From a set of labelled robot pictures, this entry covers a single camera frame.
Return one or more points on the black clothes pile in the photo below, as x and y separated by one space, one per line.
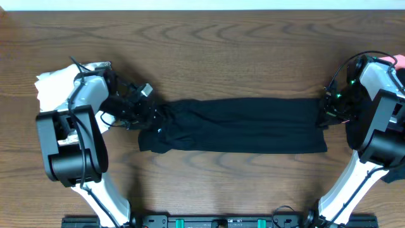
378 133

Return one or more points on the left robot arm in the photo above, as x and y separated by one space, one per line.
74 152

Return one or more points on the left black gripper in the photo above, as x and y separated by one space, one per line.
140 119

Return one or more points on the pink garment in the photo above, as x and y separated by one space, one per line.
400 61

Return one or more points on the white patterned folded cloth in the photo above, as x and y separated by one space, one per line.
55 88

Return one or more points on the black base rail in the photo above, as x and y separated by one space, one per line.
278 220

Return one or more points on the black t-shirt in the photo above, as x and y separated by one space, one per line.
241 125

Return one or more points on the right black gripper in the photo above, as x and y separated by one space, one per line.
329 113

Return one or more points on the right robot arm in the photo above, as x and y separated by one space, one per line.
358 178

